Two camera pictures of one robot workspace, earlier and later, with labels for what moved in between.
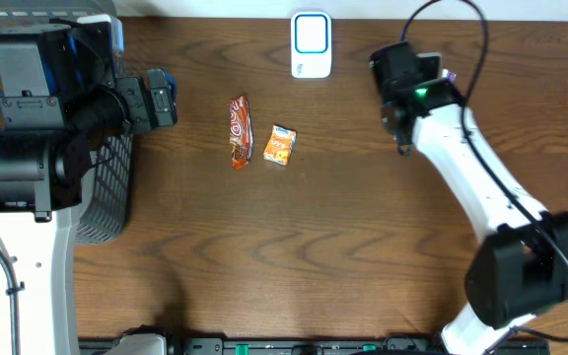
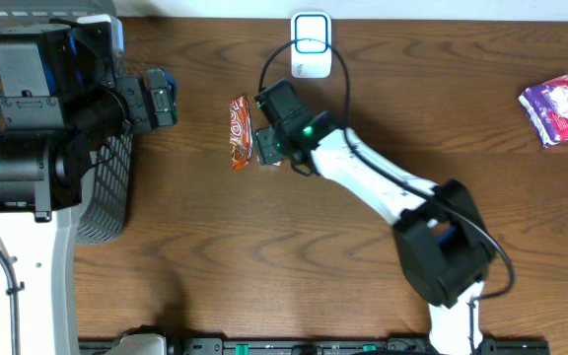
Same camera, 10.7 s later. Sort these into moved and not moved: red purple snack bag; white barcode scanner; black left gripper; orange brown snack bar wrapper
Moved: red purple snack bag
Not moved: orange brown snack bar wrapper; white barcode scanner; black left gripper
